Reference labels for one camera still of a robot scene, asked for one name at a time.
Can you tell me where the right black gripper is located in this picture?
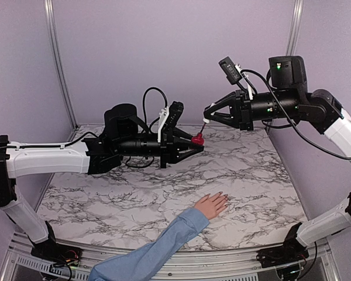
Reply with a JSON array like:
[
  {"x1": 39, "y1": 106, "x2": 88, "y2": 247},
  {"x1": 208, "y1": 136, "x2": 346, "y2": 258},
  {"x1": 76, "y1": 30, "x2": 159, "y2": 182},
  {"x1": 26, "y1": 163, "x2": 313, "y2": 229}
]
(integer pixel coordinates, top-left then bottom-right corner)
[{"x1": 204, "y1": 88, "x2": 301, "y2": 131}]

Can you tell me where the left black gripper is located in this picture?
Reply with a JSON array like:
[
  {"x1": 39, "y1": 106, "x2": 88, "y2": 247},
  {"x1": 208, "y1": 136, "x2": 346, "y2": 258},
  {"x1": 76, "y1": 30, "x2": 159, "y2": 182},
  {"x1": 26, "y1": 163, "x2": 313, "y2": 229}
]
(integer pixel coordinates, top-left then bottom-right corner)
[{"x1": 116, "y1": 127, "x2": 204, "y2": 168}]

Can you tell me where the red nail polish bottle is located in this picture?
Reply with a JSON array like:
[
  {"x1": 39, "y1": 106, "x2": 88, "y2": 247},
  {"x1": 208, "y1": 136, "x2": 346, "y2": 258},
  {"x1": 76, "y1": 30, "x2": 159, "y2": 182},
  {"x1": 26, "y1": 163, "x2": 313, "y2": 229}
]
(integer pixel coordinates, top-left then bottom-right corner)
[{"x1": 191, "y1": 133, "x2": 204, "y2": 145}]

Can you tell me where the blue sleeved forearm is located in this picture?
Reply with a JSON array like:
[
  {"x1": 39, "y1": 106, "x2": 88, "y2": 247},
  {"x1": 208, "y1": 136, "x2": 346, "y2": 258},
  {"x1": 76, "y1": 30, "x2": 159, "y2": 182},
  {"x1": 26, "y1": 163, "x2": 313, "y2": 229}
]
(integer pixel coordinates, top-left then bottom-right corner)
[{"x1": 88, "y1": 208, "x2": 209, "y2": 280}]

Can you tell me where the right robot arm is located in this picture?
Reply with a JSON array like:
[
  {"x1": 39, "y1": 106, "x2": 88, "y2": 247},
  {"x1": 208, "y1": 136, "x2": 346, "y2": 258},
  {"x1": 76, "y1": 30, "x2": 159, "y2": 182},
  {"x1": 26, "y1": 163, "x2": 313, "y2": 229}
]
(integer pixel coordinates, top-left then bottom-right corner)
[{"x1": 204, "y1": 56, "x2": 351, "y2": 262}]

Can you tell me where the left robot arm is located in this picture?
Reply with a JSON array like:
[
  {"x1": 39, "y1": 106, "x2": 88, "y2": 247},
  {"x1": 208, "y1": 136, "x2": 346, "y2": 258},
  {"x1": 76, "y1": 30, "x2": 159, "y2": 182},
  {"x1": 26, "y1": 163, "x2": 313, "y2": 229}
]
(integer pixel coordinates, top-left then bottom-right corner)
[{"x1": 0, "y1": 102, "x2": 204, "y2": 261}]

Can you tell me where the mannequin hand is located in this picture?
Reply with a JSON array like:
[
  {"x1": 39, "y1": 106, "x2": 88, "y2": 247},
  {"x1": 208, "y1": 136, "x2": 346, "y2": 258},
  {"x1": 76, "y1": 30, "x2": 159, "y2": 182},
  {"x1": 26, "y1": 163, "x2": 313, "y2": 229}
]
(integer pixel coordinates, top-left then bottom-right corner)
[{"x1": 194, "y1": 192, "x2": 228, "y2": 220}]

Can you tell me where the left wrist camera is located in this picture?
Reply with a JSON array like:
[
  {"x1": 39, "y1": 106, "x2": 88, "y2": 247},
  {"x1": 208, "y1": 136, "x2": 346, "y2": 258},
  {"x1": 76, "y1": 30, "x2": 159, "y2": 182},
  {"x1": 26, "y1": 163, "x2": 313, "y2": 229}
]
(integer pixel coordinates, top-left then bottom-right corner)
[{"x1": 157, "y1": 101, "x2": 184, "y2": 143}]

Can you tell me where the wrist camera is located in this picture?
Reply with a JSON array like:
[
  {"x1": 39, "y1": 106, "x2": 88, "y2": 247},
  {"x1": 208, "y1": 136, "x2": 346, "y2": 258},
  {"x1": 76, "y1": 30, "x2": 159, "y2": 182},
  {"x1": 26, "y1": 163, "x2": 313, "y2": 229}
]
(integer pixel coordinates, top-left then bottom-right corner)
[
  {"x1": 157, "y1": 101, "x2": 184, "y2": 143},
  {"x1": 218, "y1": 56, "x2": 257, "y2": 100}
]

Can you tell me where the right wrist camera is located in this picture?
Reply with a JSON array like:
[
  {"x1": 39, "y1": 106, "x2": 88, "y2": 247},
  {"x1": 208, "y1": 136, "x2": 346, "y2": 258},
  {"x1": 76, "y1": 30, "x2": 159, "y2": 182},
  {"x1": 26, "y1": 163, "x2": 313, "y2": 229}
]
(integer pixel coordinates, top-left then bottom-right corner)
[{"x1": 218, "y1": 56, "x2": 257, "y2": 100}]

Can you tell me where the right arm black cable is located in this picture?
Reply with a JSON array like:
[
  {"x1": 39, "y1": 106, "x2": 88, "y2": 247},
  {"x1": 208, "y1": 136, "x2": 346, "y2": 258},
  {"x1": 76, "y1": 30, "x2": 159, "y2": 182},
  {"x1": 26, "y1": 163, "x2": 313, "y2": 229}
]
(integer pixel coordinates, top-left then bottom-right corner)
[{"x1": 241, "y1": 69, "x2": 351, "y2": 160}]

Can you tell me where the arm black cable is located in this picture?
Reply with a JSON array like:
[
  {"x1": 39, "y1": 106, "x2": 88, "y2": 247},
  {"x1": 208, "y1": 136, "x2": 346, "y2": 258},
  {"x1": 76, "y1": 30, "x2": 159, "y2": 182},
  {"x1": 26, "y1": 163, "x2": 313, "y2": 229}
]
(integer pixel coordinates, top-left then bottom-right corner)
[
  {"x1": 142, "y1": 87, "x2": 168, "y2": 132},
  {"x1": 241, "y1": 69, "x2": 351, "y2": 160}
]

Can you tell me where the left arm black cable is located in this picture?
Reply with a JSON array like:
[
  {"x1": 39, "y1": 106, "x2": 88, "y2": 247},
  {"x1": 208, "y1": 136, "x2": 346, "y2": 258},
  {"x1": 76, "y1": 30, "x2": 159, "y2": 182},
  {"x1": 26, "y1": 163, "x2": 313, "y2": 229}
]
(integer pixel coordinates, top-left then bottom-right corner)
[{"x1": 142, "y1": 87, "x2": 168, "y2": 132}]

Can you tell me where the right aluminium frame post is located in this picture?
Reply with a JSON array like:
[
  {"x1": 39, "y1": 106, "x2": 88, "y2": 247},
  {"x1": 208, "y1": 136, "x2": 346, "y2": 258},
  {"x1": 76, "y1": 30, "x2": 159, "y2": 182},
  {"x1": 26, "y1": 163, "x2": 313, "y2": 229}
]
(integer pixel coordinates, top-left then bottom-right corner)
[{"x1": 285, "y1": 0, "x2": 304, "y2": 56}]

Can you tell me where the aluminium frame post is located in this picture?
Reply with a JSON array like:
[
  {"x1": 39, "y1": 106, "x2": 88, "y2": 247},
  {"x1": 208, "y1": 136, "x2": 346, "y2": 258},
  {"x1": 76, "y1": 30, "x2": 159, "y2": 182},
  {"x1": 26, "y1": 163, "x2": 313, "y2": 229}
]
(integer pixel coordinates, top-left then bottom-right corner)
[
  {"x1": 285, "y1": 0, "x2": 304, "y2": 56},
  {"x1": 44, "y1": 0, "x2": 78, "y2": 130}
]

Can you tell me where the front aluminium rail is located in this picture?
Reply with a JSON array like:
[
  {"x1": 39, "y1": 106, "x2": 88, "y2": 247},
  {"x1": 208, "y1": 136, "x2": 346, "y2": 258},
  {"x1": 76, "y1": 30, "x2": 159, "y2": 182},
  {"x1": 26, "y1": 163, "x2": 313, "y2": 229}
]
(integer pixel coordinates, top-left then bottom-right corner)
[{"x1": 0, "y1": 232, "x2": 340, "y2": 280}]

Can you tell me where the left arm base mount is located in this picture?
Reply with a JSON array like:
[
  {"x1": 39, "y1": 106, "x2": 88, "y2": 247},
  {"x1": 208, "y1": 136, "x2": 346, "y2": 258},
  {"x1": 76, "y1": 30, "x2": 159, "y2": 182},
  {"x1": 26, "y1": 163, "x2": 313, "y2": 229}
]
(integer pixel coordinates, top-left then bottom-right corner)
[{"x1": 31, "y1": 244, "x2": 82, "y2": 266}]

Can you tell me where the left aluminium frame post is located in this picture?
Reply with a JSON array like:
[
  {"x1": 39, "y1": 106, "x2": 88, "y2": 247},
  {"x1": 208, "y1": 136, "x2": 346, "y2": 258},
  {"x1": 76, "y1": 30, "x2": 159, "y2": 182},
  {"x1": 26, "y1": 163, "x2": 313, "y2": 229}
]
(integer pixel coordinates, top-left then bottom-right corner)
[{"x1": 44, "y1": 0, "x2": 78, "y2": 130}]

